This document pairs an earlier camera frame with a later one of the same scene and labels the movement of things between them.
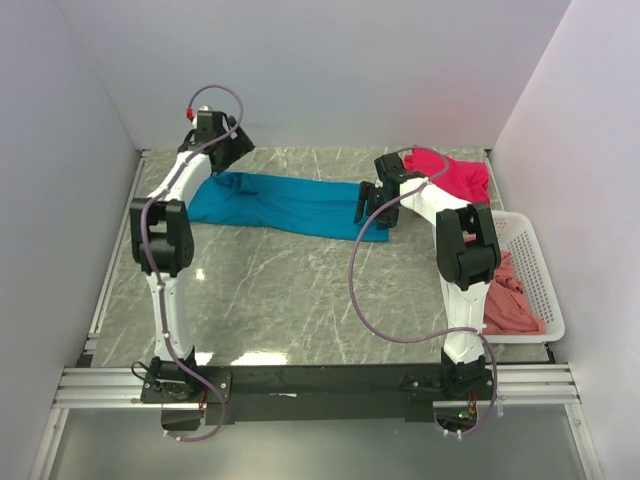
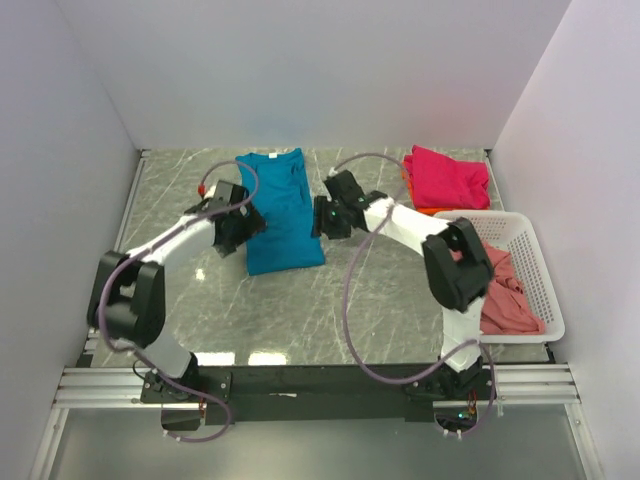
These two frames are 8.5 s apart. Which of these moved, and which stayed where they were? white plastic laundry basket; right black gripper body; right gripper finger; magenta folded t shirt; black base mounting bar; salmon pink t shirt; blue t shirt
Moved: right gripper finger; blue t shirt; right black gripper body
Stayed: black base mounting bar; salmon pink t shirt; white plastic laundry basket; magenta folded t shirt
